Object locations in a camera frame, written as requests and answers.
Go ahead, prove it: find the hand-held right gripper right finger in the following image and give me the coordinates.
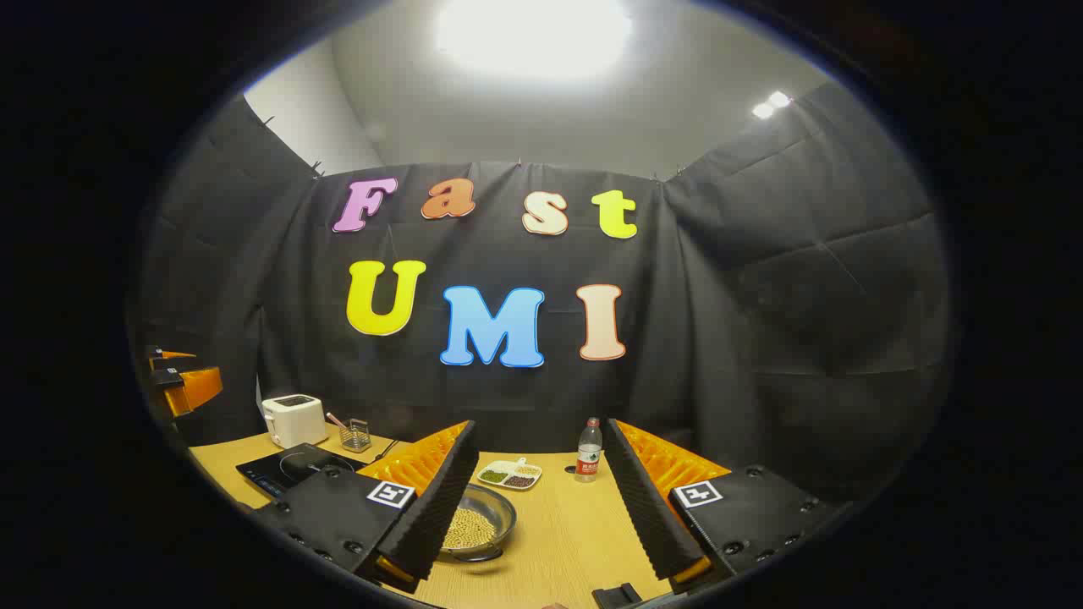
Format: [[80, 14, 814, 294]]
[[602, 418, 847, 597]]

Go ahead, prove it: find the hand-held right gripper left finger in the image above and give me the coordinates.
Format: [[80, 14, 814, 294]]
[[254, 420, 479, 593]]

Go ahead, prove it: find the heap of soybeans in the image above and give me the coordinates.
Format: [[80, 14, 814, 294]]
[[443, 507, 498, 551]]

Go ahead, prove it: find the steel pot with black handles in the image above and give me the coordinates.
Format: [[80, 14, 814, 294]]
[[440, 484, 517, 563]]

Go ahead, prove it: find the black induction cooktop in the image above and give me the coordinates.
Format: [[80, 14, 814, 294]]
[[236, 442, 369, 500]]

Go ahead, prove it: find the white divided bean dish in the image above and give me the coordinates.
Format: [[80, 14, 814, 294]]
[[476, 458, 542, 491]]

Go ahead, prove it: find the clear water bottle red label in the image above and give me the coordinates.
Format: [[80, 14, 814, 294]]
[[575, 417, 603, 483]]

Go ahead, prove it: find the white toaster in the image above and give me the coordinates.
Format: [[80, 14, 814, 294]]
[[261, 394, 327, 449]]

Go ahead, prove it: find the black backdrop cloth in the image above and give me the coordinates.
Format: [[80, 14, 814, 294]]
[[127, 80, 953, 508]]

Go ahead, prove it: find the large ceiling light panel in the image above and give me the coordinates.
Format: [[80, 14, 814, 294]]
[[436, 0, 634, 81]]

